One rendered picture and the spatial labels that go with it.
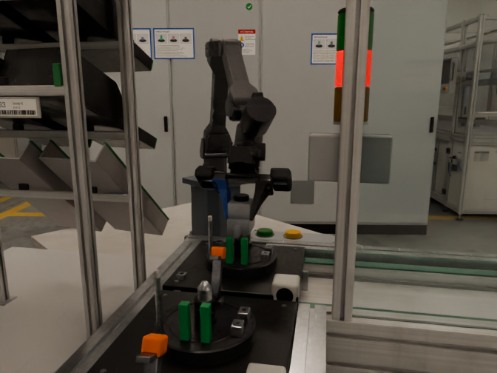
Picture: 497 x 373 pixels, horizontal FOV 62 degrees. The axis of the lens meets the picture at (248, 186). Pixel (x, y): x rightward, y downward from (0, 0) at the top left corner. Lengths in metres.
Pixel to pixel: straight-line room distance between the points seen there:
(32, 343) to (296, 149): 3.23
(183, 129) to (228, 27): 0.97
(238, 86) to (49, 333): 0.61
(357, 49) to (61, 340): 0.71
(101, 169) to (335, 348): 0.50
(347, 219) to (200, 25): 3.37
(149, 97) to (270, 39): 1.19
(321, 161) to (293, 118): 3.19
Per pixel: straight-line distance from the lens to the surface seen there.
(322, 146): 0.63
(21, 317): 0.99
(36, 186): 0.93
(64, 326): 0.92
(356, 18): 0.61
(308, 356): 0.61
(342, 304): 0.68
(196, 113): 3.85
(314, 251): 0.96
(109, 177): 0.80
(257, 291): 0.73
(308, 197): 3.93
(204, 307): 0.54
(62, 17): 0.66
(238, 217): 0.78
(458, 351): 0.73
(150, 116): 3.93
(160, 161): 3.96
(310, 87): 3.83
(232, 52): 0.99
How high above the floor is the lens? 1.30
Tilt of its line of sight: 12 degrees down
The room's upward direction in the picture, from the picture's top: straight up
